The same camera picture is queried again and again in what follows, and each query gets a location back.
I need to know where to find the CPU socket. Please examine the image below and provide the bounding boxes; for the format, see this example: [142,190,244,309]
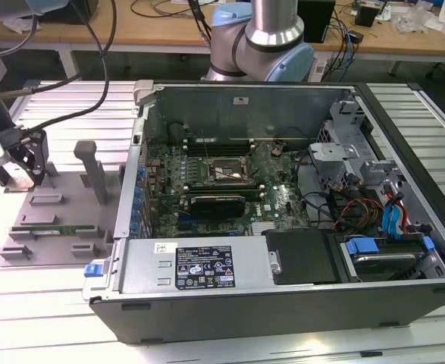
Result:
[202,155,252,187]

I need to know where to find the green RAM stick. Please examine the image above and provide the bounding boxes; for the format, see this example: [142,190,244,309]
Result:
[11,224,96,234]

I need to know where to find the crumpled white plastic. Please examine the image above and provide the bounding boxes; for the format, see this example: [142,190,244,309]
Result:
[2,13,42,35]

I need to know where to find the grey parts rack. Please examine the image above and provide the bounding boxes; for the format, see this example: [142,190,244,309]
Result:
[0,139,127,268]

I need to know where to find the grey case latch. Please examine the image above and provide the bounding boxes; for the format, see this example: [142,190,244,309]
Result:
[133,78,158,106]

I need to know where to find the blue case latch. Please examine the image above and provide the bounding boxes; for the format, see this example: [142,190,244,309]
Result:
[83,262,104,278]

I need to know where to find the large black box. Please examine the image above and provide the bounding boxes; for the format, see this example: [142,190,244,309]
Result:
[36,0,99,26]

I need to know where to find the silver power supply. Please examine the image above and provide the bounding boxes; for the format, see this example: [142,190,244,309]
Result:
[118,237,284,296]

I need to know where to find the wooden desk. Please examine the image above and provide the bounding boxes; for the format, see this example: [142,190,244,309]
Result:
[0,0,445,83]

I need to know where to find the black graphics card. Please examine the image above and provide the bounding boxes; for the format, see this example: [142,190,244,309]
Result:
[189,194,247,220]

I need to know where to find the silver board heatsink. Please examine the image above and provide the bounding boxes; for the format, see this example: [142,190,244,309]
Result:
[250,221,277,235]

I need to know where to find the green motherboard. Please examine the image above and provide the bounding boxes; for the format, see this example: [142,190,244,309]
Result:
[143,138,316,240]

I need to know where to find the black PC case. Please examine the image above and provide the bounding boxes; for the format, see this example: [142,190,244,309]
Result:
[82,78,445,347]

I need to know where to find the black plastic shroud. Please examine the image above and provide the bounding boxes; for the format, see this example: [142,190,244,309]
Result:
[262,228,340,286]

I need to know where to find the silver metal drive cage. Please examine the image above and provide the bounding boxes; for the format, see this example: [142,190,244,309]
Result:
[307,96,407,198]

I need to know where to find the black tower box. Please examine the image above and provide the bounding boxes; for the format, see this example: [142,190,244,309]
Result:
[296,0,337,43]

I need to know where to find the hard disk in blue carrier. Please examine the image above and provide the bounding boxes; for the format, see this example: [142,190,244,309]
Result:
[339,234,435,284]

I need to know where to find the clear plastic bags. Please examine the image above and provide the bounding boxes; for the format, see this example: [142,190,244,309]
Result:
[391,3,441,35]

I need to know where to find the black camera cable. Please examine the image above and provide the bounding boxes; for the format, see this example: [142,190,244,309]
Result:
[13,0,108,133]
[0,0,118,100]

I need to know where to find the blue network cable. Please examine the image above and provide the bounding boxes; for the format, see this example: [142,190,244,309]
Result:
[341,17,356,83]

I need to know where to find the coloured power wire bundle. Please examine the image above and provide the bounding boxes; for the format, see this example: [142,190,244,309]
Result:
[330,177,384,233]

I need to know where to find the blue data wire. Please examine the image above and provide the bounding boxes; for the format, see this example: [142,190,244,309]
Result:
[381,191,409,240]

